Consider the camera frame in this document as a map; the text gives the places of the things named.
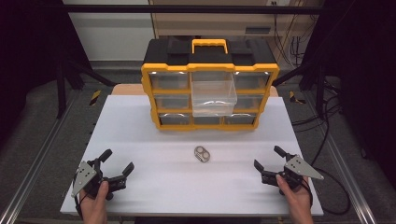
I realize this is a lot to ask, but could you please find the small metal two-hole part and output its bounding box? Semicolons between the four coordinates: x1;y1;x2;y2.
193;146;211;164

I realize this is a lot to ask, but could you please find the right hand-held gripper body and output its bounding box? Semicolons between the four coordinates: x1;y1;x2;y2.
261;154;325;196

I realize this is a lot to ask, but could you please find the bundle of hanging cables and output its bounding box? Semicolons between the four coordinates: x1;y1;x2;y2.
271;1;316;68

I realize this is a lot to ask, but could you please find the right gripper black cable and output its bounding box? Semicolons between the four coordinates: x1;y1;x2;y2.
306;166;352;217

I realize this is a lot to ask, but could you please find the person's left hand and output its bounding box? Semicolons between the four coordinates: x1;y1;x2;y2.
78;180;110;219

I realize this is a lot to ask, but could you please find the yellow black drawer organizer cabinet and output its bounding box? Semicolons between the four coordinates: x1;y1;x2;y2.
140;38;280;132

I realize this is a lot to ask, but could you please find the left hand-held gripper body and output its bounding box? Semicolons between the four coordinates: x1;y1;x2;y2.
71;158;128;202

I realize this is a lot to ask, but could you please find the black metal stand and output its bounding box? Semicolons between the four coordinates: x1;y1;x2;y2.
272;60;329;119
55;58;118;119

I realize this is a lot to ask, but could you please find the aluminium floor rail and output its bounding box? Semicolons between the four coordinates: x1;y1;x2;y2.
306;92;378;224
0;92;79;224

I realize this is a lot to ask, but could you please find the black horizontal bar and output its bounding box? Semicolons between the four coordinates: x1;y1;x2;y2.
40;4;332;15

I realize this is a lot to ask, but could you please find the beige wooden cabinet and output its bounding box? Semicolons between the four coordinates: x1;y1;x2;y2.
150;0;325;41

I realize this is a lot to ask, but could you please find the person's right hand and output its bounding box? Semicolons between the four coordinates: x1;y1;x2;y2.
275;174;313;217

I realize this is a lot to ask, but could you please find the white cabinet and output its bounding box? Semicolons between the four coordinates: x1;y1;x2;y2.
63;0;156;62

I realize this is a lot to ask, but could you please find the yellow black tape marker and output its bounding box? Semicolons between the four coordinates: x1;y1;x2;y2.
289;91;307;105
89;89;103;107

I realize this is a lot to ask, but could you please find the black floor cable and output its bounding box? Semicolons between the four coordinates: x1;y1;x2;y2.
310;78;332;167
290;104;342;134

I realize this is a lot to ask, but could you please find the black curtain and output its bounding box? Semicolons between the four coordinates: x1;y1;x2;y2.
304;0;396;189
0;0;92;147

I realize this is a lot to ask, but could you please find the clear plastic drawer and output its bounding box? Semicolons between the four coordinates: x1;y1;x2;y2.
191;71;238;118

